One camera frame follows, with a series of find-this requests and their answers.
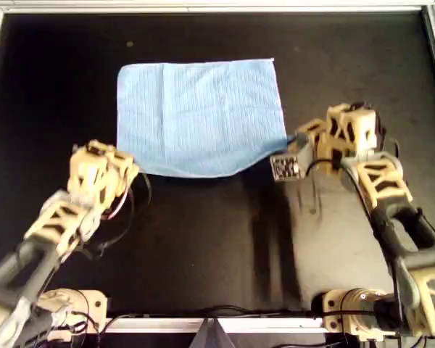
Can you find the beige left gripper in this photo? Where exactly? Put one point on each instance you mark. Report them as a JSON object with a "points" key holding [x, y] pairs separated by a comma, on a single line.
{"points": [[94, 174]]}

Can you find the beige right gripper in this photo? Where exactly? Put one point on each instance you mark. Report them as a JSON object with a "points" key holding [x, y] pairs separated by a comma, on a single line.
{"points": [[362, 130]]}

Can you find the light blue square cloth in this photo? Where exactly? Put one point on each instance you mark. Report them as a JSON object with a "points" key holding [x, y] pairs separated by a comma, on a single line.
{"points": [[203, 116]]}

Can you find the beige left robot arm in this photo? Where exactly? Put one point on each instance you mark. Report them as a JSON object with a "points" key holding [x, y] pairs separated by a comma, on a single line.
{"points": [[54, 217]]}

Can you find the beige right robot arm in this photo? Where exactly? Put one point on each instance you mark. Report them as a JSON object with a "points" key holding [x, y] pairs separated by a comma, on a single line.
{"points": [[384, 181]]}

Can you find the right wrist camera circuit board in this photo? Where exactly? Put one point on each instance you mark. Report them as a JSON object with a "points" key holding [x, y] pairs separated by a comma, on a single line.
{"points": [[284, 166]]}

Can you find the aluminium table frame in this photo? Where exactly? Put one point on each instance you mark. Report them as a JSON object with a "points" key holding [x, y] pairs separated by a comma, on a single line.
{"points": [[203, 8]]}

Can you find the grey camera stand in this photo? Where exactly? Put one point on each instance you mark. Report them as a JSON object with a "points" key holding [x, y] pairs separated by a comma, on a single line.
{"points": [[212, 337]]}

